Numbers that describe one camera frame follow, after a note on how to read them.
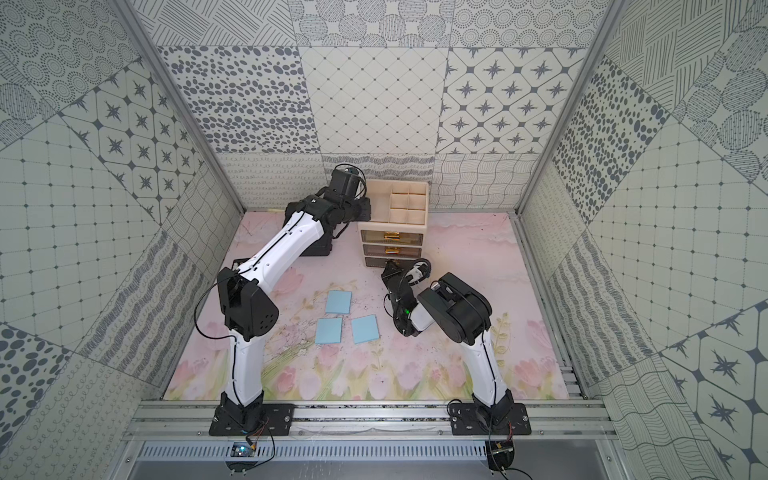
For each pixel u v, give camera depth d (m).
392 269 0.96
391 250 0.93
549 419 0.76
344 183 0.67
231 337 0.55
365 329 0.90
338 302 0.96
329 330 0.88
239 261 1.04
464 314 0.56
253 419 0.65
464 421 0.73
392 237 0.86
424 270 0.90
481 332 0.57
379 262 0.99
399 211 0.86
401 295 0.75
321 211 0.61
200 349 0.86
